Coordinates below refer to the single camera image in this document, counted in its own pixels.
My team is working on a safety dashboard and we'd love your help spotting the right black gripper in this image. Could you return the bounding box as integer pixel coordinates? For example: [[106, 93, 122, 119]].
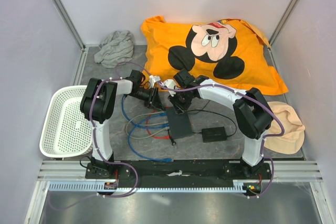
[[168, 88, 194, 115]]

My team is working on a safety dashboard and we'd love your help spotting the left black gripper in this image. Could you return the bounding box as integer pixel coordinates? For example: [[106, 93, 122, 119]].
[[129, 87, 165, 112]]

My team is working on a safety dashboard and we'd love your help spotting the black network switch box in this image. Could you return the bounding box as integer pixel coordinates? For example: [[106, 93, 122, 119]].
[[166, 107, 193, 140]]

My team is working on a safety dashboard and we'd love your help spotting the blue ethernet cable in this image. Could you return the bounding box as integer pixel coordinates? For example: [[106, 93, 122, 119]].
[[121, 94, 170, 130], [128, 123, 173, 162]]

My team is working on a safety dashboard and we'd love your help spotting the red ethernet cable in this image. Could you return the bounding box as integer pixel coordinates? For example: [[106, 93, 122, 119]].
[[145, 112, 171, 140]]

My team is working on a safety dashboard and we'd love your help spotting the black power cable with plug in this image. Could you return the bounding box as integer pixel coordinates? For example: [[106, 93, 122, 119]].
[[169, 104, 237, 146]]

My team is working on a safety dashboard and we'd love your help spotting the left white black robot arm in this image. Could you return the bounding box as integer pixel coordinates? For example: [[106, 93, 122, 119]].
[[80, 70, 165, 178]]

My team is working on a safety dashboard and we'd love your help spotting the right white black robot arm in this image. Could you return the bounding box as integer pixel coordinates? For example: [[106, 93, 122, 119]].
[[163, 69, 273, 179]]

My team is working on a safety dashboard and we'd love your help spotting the black power adapter brick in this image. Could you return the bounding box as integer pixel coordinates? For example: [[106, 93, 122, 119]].
[[201, 126, 227, 143]]

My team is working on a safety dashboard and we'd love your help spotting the grey crumpled cloth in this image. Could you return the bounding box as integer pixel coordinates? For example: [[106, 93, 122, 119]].
[[94, 30, 134, 68]]

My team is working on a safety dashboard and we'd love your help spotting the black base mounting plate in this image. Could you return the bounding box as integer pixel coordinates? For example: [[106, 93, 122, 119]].
[[85, 159, 271, 180]]

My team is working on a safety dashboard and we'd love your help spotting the orange Mickey Mouse pillow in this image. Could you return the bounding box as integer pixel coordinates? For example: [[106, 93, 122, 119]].
[[141, 16, 288, 95]]

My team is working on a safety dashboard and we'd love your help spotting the white perforated plastic basket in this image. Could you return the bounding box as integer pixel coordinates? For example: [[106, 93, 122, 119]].
[[39, 85, 93, 158]]

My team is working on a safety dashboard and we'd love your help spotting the beige cloth hat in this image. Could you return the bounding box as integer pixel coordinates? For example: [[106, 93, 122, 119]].
[[264, 101, 305, 154]]

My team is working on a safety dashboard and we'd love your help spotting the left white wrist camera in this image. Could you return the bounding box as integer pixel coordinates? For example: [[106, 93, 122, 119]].
[[149, 75, 161, 88]]

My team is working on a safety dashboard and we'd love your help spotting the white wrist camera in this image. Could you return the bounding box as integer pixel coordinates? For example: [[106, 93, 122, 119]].
[[149, 75, 161, 88], [163, 79, 180, 97]]

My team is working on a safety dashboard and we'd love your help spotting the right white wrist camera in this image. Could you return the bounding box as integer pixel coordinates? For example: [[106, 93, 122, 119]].
[[163, 79, 180, 97]]

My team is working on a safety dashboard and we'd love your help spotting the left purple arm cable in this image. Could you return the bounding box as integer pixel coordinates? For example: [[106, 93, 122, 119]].
[[48, 61, 155, 210]]

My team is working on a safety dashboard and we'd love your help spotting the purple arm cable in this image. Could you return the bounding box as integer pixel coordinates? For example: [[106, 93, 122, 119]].
[[157, 81, 286, 200], [48, 61, 155, 210]]

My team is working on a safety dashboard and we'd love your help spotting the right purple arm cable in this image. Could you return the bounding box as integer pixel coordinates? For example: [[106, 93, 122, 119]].
[[157, 81, 286, 200]]

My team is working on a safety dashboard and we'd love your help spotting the grey slotted cable duct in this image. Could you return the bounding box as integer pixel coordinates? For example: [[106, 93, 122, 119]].
[[48, 181, 247, 193]]

